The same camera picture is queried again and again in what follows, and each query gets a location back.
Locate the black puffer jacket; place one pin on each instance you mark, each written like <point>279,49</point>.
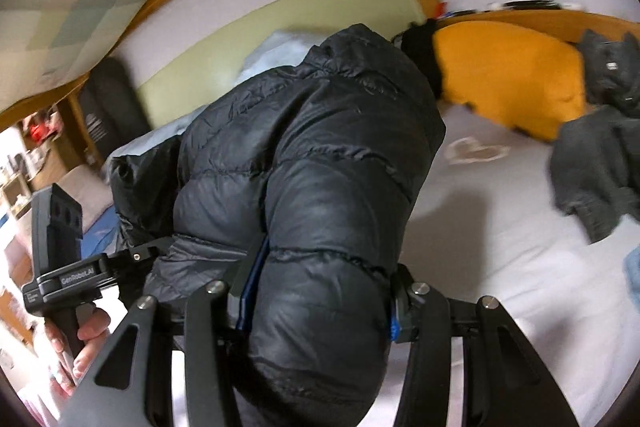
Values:
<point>310,167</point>

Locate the light blue cloth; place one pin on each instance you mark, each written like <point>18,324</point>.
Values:
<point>632,277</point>

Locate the black garment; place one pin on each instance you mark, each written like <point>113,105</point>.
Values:
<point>417,52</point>

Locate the light blue duvet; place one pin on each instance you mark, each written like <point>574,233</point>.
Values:
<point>272,52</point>

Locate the blue pillow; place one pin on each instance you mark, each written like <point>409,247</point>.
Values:
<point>100,232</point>

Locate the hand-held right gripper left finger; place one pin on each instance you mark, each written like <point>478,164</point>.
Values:
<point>246,307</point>

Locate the person's left hand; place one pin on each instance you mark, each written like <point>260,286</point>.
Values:
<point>92,324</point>

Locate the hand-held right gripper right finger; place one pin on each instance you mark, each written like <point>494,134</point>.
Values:
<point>395,329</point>

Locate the wooden shelf with items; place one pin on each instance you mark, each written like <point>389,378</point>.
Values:
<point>45,127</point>

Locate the pink pillow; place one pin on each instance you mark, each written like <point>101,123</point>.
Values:
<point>90,192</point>

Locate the black hanging garment bag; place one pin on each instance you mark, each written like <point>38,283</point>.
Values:
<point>110,107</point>

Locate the grey printed bed sheet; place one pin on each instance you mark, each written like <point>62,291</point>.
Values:
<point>500,232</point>

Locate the yellow cushion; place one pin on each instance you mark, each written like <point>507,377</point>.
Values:
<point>505,77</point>

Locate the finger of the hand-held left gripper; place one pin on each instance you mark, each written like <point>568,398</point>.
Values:
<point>142,252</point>

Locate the dark grey denim clothes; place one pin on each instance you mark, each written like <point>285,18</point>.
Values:
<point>595,157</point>

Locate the small red item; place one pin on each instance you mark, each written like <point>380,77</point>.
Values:
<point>440,10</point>

